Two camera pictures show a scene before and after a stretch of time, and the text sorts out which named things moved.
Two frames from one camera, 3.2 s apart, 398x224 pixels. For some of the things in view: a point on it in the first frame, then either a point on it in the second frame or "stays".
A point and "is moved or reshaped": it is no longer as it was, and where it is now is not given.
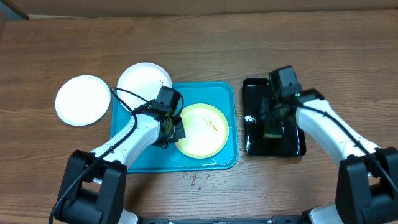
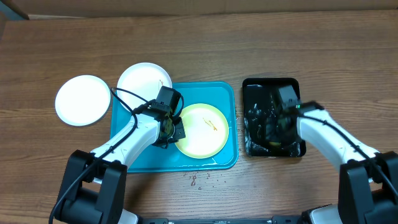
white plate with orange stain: x=144 y=79 stays
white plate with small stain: x=83 y=100 stays
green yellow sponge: x=273 y=129 is moved or reshaped
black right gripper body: x=272 y=116 to x=274 y=130
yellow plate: x=206 y=131 stays
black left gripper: x=180 y=134 stays
